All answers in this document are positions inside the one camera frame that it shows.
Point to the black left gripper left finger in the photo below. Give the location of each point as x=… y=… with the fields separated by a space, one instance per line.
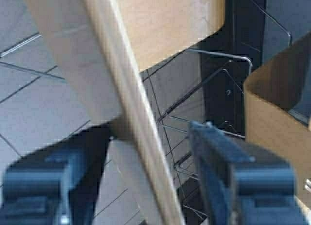
x=57 y=184

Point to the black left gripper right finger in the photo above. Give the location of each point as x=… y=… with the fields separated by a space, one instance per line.
x=242 y=183

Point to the wooden chair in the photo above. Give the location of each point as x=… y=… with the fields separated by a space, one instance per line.
x=101 y=46
x=270 y=92

